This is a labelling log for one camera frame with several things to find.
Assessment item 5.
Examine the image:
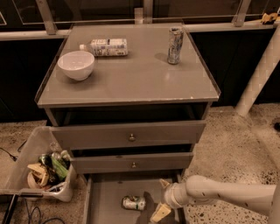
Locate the green bag in bin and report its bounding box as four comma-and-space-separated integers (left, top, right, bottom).
52, 157, 68, 181

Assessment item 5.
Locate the bottom grey drawer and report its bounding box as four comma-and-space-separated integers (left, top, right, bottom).
82, 171, 181, 224

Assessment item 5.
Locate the white ceramic bowl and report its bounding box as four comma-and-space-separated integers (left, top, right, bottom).
58, 51, 95, 81

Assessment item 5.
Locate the yellow packet in bin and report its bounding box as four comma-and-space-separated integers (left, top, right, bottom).
27, 163, 49, 186

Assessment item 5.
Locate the white diagonal pole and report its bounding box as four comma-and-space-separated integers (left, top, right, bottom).
235, 26, 280, 116

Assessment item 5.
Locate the grey drawer cabinet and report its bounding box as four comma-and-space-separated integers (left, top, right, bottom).
34, 23, 221, 224

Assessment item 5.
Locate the green white 7up can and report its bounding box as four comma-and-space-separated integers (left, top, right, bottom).
122, 195, 146, 211

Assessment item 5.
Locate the lying plastic water bottle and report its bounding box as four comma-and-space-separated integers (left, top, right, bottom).
80, 38, 128, 57

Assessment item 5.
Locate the top grey drawer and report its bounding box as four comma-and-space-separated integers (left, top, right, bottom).
52, 121, 206, 150

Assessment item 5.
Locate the middle grey drawer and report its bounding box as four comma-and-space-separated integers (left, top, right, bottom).
71, 152, 193, 174

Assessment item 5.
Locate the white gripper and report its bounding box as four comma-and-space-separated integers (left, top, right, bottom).
150, 178, 188, 223

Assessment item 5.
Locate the yellow object on ledge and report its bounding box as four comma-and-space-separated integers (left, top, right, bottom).
261, 12, 278, 25

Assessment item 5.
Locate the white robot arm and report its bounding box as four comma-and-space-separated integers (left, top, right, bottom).
150, 175, 280, 224

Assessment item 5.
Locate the grey drawer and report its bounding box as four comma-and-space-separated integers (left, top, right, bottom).
52, 121, 206, 150
71, 152, 193, 174
82, 171, 181, 224

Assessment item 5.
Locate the metal railing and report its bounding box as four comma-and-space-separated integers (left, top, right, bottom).
0, 0, 280, 32

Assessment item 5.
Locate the clear plastic bin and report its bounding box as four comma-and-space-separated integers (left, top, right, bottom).
1, 127, 76, 202

